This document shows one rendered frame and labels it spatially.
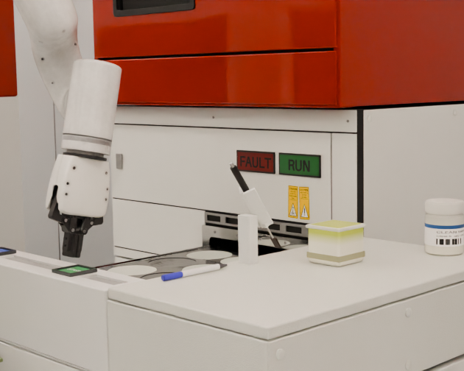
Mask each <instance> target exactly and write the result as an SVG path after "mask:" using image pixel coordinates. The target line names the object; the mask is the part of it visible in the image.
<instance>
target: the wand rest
mask: <svg viewBox="0 0 464 371"><path fill-rule="evenodd" d="M239 193H240V195H241V197H242V199H243V201H244V202H245V204H246V206H247V208H248V210H249V212H250V214H241V215H238V241H239V263H243V264H257V263H258V227H261V228H268V227H269V225H271V224H273V221H272V219H271V218H270V215H269V214H268V212H267V210H266V208H265V207H264V204H263V202H262V201H261V199H260V197H259V195H258V193H257V192H256V190H255V188H252V189H250V190H248V191H246V192H243V191H242V189H241V187H239Z"/></svg>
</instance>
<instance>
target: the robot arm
mask: <svg viewBox="0 0 464 371"><path fill-rule="evenodd" d="M13 1H14V3H15V5H16V7H17V9H18V11H19V13H20V15H21V17H22V19H23V21H24V23H25V25H26V27H27V30H28V32H29V36H30V42H31V47H32V53H33V57H34V59H35V63H36V66H37V68H38V71H39V74H40V76H41V79H42V80H43V83H44V85H45V86H46V89H47V91H48V92H49V95H50V96H51V98H52V101H53V102H54V104H55V106H56V108H57V110H58V111H59V113H60V115H61V116H62V117H63V118H64V119H65V121H64V128H63V137H62V144H61V149H65V150H67V152H63V154H62V155H58V156H57V160H56V161H55V165H54V168H53V170H52V175H51V178H50V181H49V187H48V191H47V196H46V209H47V210H49V214H48V217H49V218H50V219H52V220H54V221H56V222H58V223H59V224H60V226H61V229H62V231H63V232H64V237H63V247H62V249H63V252H62V255H64V256H68V257H71V258H79V257H80V254H81V251H82V243H83V236H84V235H86V234H87V232H88V230H89V229H90V228H91V227H92V226H95V225H101V224H102V223H103V216H104V215H105V214H106V211H107V207H108V197H109V188H110V168H109V162H107V158H104V155H110V150H111V144H112V138H113V128H114V122H115V117H116V107H117V101H118V95H119V86H120V80H121V74H122V69H121V68H120V67H119V66H118V65H116V64H113V63H109V62H106V61H102V60H93V59H82V57H81V54H80V48H79V45H78V40H77V25H78V17H77V11H76V9H75V6H74V3H73V1H72V0H13ZM60 213H62V215H61V214H60Z"/></svg>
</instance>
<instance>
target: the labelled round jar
mask: <svg viewBox="0 0 464 371"><path fill-rule="evenodd" d="M425 211H426V214H425V232H424V243H425V252H426V253H428V254H430V255H442V256H451V255H461V254H462V253H464V214H463V212H464V201H463V200H461V199H449V198H437V199H427V200H426V201H425Z"/></svg>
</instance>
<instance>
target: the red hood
mask: <svg viewBox="0 0 464 371"><path fill-rule="evenodd" d="M93 22H94V59H95V60H102V61H106V62H109V63H113V64H116V65H118V66H119V67H120V68H121V69H122V74H121V80H120V86H119V95H118V101H117V104H118V105H171V106H219V107H316V108H346V107H359V106H373V105H399V104H413V103H427V102H454V101H464V0H93Z"/></svg>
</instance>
